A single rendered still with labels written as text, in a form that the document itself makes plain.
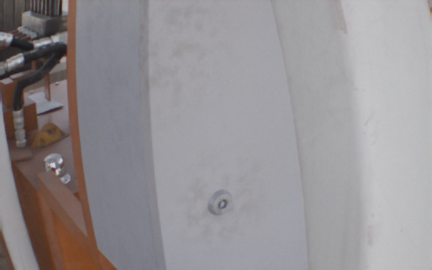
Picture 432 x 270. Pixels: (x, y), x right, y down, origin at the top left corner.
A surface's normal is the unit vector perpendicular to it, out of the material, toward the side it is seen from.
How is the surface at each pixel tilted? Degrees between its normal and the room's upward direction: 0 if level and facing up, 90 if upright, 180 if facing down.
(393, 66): 80
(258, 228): 90
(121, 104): 90
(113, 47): 90
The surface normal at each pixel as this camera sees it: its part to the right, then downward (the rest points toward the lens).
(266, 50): 0.54, 0.27
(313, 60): -0.84, 0.26
